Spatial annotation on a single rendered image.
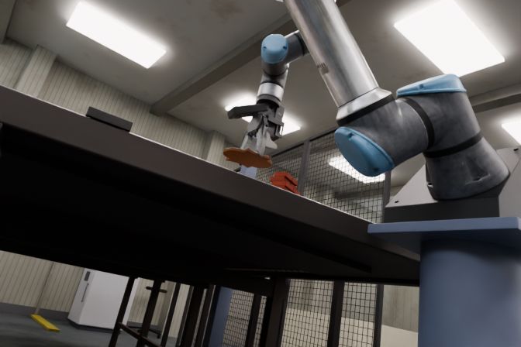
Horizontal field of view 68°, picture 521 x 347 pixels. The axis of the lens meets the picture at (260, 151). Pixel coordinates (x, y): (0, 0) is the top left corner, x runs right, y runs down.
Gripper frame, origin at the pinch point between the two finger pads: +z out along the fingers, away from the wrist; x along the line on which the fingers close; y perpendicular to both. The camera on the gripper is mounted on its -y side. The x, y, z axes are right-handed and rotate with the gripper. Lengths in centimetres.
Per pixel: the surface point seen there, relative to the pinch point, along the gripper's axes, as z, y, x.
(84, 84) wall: -255, -52, 578
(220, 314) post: 42, 90, 169
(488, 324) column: 33, 22, -54
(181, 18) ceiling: -275, 18, 315
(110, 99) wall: -252, -5, 583
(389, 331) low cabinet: 17, 426, 312
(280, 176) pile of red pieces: -25, 49, 61
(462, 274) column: 26, 20, -51
